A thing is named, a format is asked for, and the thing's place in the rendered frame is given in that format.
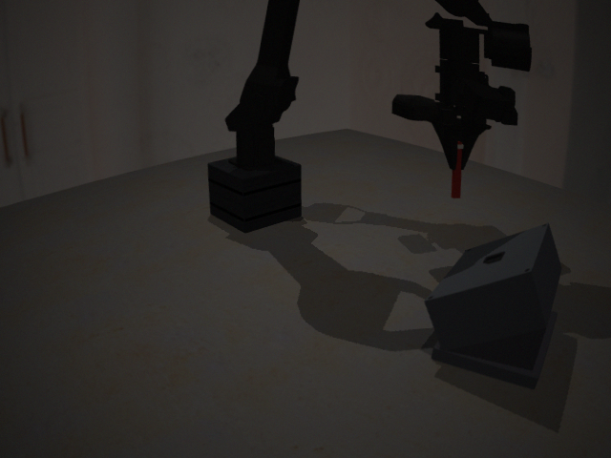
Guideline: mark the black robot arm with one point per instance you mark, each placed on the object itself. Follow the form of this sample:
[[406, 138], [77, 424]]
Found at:
[[269, 89]]

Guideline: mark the grey sloped panel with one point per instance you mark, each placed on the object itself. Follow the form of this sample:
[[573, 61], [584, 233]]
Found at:
[[492, 313]]

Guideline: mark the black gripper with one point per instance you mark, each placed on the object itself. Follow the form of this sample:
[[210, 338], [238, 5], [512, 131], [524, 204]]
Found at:
[[443, 114]]

